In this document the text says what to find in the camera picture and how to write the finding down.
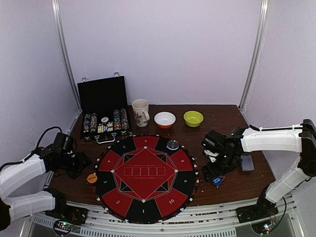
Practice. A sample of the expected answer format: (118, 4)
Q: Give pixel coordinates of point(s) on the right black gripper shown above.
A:
(216, 169)

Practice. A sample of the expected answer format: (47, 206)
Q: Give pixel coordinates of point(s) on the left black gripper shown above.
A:
(83, 161)

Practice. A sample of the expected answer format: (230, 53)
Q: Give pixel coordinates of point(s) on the blue small blind button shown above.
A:
(218, 181)

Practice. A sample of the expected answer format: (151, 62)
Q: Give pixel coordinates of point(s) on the orange big blind button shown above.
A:
(92, 178)

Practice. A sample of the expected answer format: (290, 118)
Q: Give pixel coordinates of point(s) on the clear dealer button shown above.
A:
(172, 145)

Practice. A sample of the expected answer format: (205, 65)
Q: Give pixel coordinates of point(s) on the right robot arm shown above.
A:
(299, 138)

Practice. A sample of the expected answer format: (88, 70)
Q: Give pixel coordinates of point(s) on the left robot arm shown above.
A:
(57, 156)

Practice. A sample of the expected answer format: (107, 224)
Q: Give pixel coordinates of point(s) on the grey card deck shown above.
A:
(246, 163)

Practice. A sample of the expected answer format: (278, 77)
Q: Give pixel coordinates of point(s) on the lime green bowl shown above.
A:
(193, 118)

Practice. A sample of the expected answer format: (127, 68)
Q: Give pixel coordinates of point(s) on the white dealer chip in case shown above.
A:
(104, 119)

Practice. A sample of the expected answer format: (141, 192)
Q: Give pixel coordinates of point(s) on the black poker chip case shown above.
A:
(104, 98)

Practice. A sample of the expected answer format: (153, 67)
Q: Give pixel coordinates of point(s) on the white orange bowl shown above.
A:
(165, 120)

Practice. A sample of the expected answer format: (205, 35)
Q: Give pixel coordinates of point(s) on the round red black poker mat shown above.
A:
(141, 181)

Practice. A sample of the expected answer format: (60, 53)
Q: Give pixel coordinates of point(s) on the white floral ceramic mug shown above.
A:
(141, 112)

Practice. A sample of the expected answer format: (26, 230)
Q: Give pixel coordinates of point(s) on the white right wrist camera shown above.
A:
(212, 156)

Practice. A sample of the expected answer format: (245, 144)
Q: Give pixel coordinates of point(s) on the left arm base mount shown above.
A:
(71, 214)

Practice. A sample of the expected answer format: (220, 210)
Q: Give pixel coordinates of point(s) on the aluminium front rail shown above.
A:
(218, 220)

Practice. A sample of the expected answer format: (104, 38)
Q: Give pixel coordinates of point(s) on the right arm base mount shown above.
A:
(255, 212)

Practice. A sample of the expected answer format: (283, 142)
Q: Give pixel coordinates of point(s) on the left aluminium frame post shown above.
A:
(65, 55)

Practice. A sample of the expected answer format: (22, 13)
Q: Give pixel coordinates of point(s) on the aluminium frame post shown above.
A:
(254, 63)
(65, 55)

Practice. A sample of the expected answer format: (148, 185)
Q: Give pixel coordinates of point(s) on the right aluminium frame post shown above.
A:
(254, 63)

